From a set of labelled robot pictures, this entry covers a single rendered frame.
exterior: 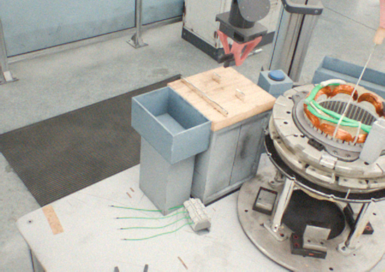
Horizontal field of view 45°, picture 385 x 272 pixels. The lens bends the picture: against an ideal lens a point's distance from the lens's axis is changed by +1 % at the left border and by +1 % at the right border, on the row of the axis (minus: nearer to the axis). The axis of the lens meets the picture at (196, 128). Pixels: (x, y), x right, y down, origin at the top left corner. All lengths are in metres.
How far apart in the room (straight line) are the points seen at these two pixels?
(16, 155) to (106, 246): 1.51
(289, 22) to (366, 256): 0.68
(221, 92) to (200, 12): 2.39
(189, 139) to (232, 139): 0.15
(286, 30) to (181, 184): 0.58
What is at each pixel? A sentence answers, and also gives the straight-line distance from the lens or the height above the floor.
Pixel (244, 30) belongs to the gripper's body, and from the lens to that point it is 0.98.
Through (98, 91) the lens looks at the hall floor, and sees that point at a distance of 3.05.
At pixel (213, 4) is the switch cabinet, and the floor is 0.40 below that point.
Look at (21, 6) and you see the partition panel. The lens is 3.08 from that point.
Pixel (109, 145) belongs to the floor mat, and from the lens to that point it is 2.60.
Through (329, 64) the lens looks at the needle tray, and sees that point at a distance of 1.44.
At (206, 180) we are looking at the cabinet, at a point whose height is 0.88.
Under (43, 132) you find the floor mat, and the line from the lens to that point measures 2.72.
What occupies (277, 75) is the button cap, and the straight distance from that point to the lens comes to 1.31.
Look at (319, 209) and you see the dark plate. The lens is 1.32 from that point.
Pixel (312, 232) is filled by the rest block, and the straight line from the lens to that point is 1.16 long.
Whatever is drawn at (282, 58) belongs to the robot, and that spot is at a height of 1.00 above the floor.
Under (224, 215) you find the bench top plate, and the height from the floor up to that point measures 0.78.
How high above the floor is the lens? 1.68
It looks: 37 degrees down
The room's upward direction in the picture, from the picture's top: 8 degrees clockwise
